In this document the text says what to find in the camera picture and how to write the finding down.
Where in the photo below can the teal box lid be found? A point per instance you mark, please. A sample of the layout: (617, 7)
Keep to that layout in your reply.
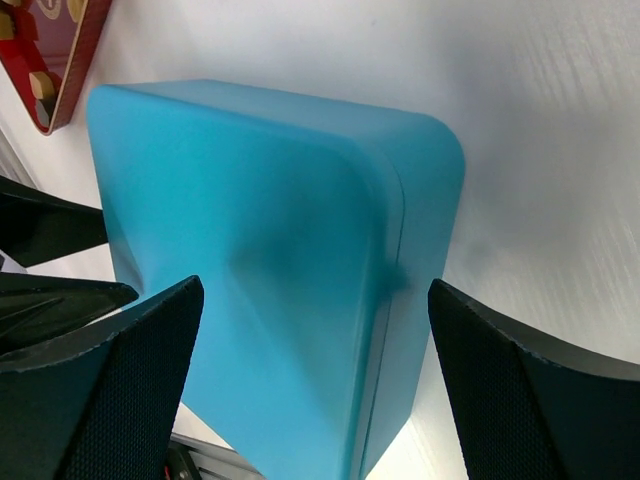
(290, 217)

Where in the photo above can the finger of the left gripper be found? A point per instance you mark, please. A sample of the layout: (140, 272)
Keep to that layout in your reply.
(37, 308)

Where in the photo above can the tan round chocolate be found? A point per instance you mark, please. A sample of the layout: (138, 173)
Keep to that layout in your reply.
(43, 84)

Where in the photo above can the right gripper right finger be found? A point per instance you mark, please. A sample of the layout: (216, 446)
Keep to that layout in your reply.
(528, 405)

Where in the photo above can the teal chocolate box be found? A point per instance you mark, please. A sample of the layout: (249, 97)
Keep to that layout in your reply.
(427, 162)

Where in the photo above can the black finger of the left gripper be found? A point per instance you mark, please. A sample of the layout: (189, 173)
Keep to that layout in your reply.
(37, 227)

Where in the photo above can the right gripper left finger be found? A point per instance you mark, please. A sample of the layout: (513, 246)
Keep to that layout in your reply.
(100, 402)

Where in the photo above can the red chocolate tray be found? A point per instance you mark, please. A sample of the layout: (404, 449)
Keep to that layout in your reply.
(59, 37)

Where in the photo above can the aluminium front rail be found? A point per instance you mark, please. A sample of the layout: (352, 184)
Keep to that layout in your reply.
(188, 458)

